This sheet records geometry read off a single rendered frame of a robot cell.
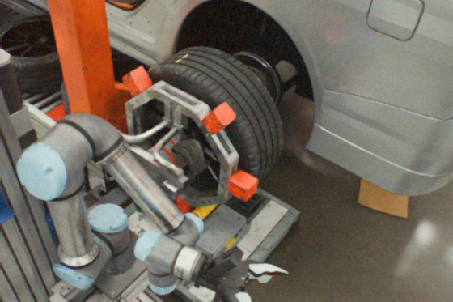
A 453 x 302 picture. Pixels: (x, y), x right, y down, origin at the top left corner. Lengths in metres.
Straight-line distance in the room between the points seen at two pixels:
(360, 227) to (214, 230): 0.93
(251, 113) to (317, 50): 0.35
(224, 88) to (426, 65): 0.69
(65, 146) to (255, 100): 0.89
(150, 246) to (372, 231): 1.96
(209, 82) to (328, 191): 1.51
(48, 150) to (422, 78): 1.23
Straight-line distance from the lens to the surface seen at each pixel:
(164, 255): 1.06
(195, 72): 1.70
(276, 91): 2.14
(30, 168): 1.02
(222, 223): 2.39
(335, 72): 1.81
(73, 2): 1.81
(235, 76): 1.73
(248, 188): 1.68
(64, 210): 1.13
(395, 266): 2.76
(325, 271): 2.60
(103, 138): 1.09
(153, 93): 1.72
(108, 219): 1.39
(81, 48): 1.91
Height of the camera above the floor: 2.14
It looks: 45 degrees down
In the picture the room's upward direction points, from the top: 4 degrees clockwise
